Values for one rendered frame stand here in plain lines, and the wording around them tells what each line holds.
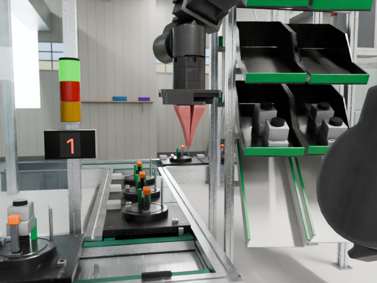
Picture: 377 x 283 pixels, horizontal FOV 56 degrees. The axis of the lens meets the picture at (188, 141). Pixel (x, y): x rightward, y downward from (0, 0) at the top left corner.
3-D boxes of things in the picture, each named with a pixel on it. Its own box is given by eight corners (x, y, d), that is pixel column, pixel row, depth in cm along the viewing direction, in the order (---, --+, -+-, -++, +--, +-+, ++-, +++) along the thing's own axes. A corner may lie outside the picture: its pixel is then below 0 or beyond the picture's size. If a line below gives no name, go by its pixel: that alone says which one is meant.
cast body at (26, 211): (28, 235, 75) (27, 203, 74) (5, 237, 74) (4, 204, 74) (37, 223, 83) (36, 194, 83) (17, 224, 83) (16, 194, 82)
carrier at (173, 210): (191, 232, 99) (191, 187, 98) (102, 237, 95) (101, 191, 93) (178, 208, 123) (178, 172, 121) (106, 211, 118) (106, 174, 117)
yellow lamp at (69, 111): (79, 122, 87) (79, 101, 86) (58, 122, 86) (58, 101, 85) (82, 121, 92) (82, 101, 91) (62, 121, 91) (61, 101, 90)
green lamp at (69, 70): (78, 80, 86) (78, 60, 85) (57, 80, 85) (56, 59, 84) (81, 82, 91) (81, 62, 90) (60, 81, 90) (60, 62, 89)
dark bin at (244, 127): (303, 157, 78) (308, 127, 75) (244, 157, 78) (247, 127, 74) (275, 104, 102) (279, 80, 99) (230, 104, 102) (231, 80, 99)
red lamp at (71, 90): (79, 101, 86) (78, 81, 86) (58, 101, 85) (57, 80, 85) (82, 101, 91) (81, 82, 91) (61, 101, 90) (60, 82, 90)
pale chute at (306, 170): (365, 243, 81) (373, 234, 78) (308, 243, 81) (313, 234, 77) (332, 147, 99) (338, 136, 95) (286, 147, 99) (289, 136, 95)
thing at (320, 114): (331, 135, 88) (338, 109, 85) (313, 135, 88) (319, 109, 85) (320, 119, 96) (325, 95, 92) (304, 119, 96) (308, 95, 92)
